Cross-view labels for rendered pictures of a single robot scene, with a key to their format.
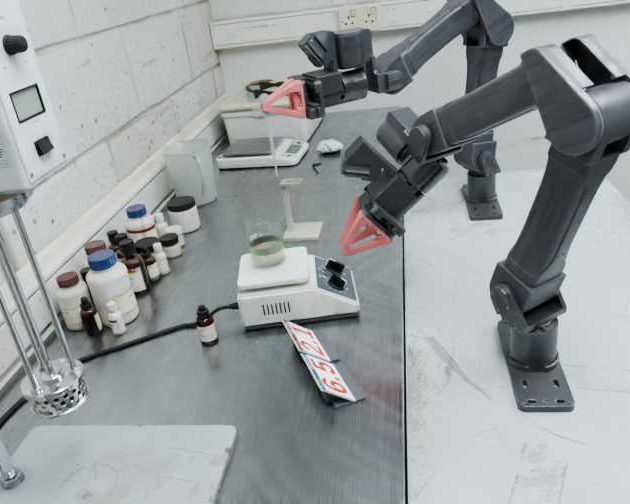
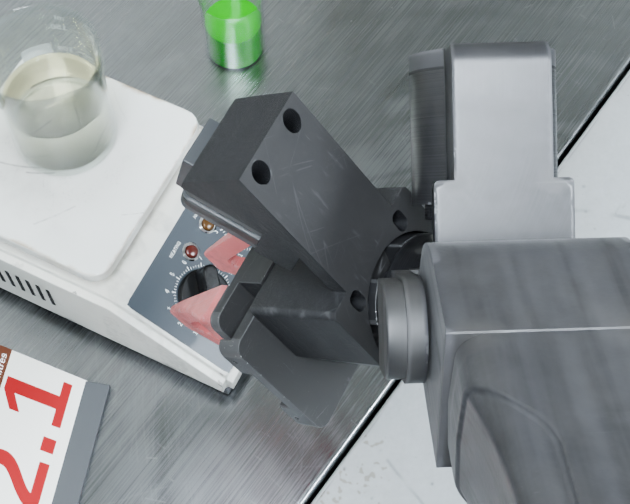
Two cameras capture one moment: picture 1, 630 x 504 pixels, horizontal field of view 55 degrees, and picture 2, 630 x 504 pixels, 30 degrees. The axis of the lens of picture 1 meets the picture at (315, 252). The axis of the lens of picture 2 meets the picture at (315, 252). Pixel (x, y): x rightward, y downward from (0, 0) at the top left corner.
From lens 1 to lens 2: 0.71 m
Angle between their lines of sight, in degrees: 41
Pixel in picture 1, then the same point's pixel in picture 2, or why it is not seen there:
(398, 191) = (331, 341)
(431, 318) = not seen: outside the picture
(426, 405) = not seen: outside the picture
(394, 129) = (445, 115)
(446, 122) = (455, 429)
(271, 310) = (8, 279)
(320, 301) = (128, 332)
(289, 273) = (71, 228)
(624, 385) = not seen: outside the picture
